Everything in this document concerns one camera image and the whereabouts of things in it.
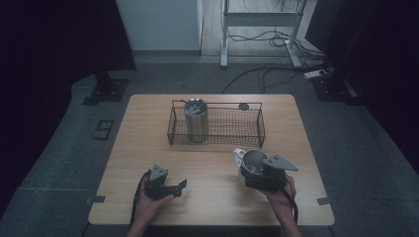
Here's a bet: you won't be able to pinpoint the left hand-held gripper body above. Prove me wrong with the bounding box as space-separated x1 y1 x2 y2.
143 163 173 201

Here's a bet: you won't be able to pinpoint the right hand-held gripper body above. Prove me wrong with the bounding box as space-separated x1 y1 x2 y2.
243 153 299 193

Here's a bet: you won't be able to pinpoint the steel mug with handle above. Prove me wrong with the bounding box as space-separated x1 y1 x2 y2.
231 147 270 183

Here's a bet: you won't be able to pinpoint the black wire mesh basket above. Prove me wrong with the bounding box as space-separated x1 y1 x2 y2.
167 100 267 149

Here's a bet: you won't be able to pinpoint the steel tumbler with lid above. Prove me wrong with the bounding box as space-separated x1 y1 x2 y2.
183 98 210 144

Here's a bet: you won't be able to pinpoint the person's right hand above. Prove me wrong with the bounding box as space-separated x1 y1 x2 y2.
262 174 297 216

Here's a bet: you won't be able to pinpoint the person's left hand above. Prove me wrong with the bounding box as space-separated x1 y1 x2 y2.
133 190 175 229

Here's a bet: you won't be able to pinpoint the black stand base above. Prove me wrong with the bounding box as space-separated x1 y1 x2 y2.
310 73 364 107
81 70 130 107

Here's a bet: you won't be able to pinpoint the white power strip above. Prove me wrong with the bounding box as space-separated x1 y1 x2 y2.
302 68 328 80

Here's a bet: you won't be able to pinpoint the dark curtain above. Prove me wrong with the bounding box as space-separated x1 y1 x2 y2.
0 0 137 218
304 0 419 176

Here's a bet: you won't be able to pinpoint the white cabinet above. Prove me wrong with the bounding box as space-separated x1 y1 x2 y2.
115 0 204 52

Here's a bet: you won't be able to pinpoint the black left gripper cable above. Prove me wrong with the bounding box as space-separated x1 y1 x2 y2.
129 170 152 229

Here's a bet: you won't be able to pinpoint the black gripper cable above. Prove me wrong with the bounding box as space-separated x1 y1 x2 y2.
279 187 299 226
129 170 152 229

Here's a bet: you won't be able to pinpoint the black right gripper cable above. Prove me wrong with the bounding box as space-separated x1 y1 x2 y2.
279 187 299 226

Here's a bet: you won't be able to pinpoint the long black floor cable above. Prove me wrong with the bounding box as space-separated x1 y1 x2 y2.
221 63 331 95

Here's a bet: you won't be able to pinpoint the tangled floor cables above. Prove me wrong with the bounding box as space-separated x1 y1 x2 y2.
226 27 328 61

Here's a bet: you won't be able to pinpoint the white desk frame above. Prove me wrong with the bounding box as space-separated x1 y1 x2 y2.
219 0 312 69

